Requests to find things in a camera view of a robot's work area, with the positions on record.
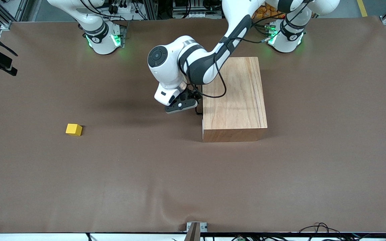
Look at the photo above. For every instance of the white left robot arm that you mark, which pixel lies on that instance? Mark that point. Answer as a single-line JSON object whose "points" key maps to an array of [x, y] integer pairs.
{"points": [[193, 50]]}

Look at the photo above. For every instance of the yellow cube block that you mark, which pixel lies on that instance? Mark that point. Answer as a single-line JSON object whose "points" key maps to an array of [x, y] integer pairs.
{"points": [[73, 130]]}

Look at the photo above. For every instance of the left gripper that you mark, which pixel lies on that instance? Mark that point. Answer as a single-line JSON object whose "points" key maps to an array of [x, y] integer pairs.
{"points": [[193, 94]]}

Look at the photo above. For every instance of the wooden cabinet box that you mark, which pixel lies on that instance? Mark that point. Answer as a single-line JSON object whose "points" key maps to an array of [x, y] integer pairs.
{"points": [[240, 100]]}

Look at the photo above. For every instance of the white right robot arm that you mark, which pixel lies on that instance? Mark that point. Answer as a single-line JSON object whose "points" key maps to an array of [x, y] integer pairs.
{"points": [[99, 36]]}

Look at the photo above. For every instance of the orange snack bags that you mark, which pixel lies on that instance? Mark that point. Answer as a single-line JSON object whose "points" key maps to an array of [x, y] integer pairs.
{"points": [[263, 11]]}

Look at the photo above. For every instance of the power strip with plugs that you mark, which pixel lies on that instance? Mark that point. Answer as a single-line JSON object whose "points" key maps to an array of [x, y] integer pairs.
{"points": [[116, 6]]}

